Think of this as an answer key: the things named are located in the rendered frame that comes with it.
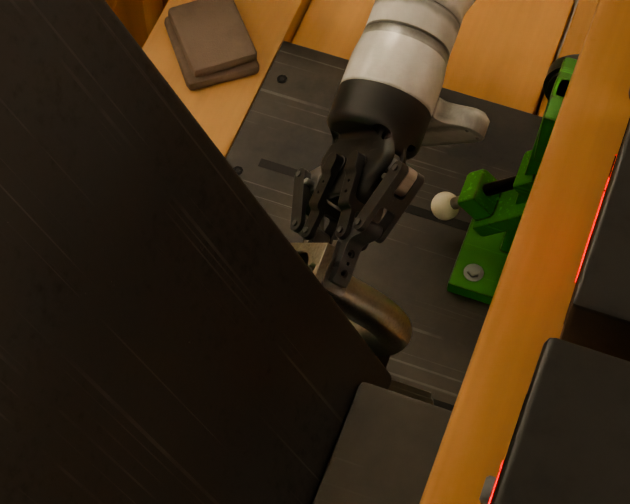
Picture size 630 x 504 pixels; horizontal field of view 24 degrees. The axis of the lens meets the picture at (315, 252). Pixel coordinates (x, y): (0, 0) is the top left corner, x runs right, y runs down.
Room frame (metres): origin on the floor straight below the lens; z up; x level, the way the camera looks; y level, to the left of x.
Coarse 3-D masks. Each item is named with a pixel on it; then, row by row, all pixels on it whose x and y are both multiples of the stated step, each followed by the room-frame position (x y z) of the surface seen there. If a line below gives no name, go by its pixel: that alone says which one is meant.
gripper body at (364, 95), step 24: (336, 96) 0.67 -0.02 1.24; (360, 96) 0.66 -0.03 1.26; (384, 96) 0.66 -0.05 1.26; (408, 96) 0.66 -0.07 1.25; (336, 120) 0.65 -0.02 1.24; (360, 120) 0.64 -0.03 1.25; (384, 120) 0.64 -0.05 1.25; (408, 120) 0.64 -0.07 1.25; (336, 144) 0.65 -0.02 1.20; (360, 144) 0.64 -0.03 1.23; (384, 144) 0.62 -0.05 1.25; (408, 144) 0.63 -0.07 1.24; (384, 168) 0.60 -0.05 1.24; (336, 192) 0.60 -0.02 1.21; (360, 192) 0.59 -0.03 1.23
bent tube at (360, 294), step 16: (304, 256) 0.55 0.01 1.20; (320, 256) 0.54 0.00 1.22; (320, 272) 0.53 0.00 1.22; (352, 288) 0.53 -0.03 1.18; (368, 288) 0.54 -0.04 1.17; (352, 304) 0.52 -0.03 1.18; (368, 304) 0.53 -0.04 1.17; (384, 304) 0.53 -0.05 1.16; (352, 320) 0.52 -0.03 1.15; (368, 320) 0.52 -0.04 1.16; (384, 320) 0.52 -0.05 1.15; (400, 320) 0.53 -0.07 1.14; (368, 336) 0.55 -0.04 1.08; (384, 336) 0.52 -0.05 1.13; (400, 336) 0.52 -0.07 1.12; (384, 352) 0.53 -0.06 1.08
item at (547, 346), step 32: (544, 352) 0.26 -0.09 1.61; (576, 352) 0.26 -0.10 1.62; (544, 384) 0.25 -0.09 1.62; (576, 384) 0.25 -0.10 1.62; (608, 384) 0.25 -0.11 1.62; (544, 416) 0.23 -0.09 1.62; (576, 416) 0.23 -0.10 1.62; (608, 416) 0.23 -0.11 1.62; (512, 448) 0.22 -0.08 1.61; (544, 448) 0.22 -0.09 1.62; (576, 448) 0.22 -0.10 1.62; (608, 448) 0.22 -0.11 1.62; (512, 480) 0.21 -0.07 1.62; (544, 480) 0.21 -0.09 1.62; (576, 480) 0.21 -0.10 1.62; (608, 480) 0.21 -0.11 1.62
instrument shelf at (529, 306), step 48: (624, 0) 0.51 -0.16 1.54; (624, 48) 0.47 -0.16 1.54; (576, 96) 0.44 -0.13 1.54; (624, 96) 0.44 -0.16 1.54; (576, 144) 0.41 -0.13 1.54; (576, 192) 0.39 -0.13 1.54; (528, 240) 0.36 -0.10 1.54; (576, 240) 0.36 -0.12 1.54; (528, 288) 0.33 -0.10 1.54; (480, 336) 0.31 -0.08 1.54; (528, 336) 0.31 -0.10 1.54; (480, 384) 0.28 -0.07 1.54; (528, 384) 0.28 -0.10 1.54; (480, 432) 0.26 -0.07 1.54; (432, 480) 0.24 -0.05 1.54; (480, 480) 0.24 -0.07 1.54
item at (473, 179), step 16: (528, 160) 0.74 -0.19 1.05; (480, 176) 0.76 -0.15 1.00; (512, 176) 0.74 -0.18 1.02; (528, 176) 0.72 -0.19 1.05; (464, 192) 0.75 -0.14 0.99; (480, 192) 0.74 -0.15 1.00; (496, 192) 0.74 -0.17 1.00; (512, 192) 0.74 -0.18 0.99; (528, 192) 0.71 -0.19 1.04; (464, 208) 0.73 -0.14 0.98; (480, 208) 0.73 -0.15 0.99; (496, 208) 0.73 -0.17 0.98; (512, 208) 0.72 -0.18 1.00; (480, 224) 0.72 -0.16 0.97; (496, 224) 0.72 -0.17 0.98; (512, 224) 0.71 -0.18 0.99
